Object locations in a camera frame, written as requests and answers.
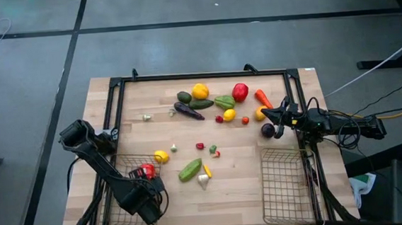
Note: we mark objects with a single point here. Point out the white garlic bulb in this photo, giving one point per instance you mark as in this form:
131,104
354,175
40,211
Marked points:
203,180

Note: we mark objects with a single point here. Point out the orange carrot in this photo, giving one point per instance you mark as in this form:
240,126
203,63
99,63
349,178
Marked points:
263,98

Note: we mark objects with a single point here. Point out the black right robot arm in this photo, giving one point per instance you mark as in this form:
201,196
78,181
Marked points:
329,123

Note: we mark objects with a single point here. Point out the dark green avocado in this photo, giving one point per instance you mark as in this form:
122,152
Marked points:
184,97

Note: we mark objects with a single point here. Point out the orange fruit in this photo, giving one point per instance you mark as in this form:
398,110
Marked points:
260,113

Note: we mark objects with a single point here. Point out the purple eggplant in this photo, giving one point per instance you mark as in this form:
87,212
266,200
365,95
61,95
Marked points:
188,111

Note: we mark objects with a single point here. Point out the small yellow corn cob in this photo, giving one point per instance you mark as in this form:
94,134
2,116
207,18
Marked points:
208,171

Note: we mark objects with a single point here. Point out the small green pepper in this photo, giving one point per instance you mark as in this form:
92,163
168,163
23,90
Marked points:
212,149

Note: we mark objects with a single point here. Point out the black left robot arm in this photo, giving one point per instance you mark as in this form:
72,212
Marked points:
94,152

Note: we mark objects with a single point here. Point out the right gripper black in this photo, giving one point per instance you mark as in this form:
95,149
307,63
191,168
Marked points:
291,116

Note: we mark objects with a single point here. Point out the small beige mushroom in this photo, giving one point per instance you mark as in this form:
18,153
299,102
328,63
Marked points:
146,117
172,112

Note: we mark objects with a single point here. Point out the black floor stand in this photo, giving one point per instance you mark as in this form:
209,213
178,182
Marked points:
389,64

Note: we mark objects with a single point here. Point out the red bell pepper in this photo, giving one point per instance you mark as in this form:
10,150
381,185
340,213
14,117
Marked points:
240,92

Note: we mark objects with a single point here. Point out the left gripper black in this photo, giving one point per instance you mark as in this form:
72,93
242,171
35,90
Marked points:
149,188

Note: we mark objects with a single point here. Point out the yellow bell pepper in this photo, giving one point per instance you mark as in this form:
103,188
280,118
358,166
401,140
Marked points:
200,91

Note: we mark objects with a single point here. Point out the green ridged bell pepper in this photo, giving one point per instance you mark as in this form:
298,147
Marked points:
224,102

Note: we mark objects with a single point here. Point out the small red pepper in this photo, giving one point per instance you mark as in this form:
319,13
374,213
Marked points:
200,146

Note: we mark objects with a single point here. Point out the small green round vegetable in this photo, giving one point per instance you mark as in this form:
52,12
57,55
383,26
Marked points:
173,148

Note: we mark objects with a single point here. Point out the yellow lemon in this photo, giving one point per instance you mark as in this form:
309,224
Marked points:
229,114
161,156

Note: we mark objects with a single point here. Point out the large green cucumber toy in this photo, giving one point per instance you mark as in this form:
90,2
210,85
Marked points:
190,170

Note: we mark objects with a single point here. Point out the white green bag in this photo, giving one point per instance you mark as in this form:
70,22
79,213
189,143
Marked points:
362,186

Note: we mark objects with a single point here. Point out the small red tomato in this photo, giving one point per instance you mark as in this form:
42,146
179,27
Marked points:
245,120

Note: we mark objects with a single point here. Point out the dark green cucumber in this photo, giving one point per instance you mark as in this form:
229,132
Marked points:
201,104

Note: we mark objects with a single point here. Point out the small red strawberry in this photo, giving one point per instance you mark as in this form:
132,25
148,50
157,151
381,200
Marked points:
219,119

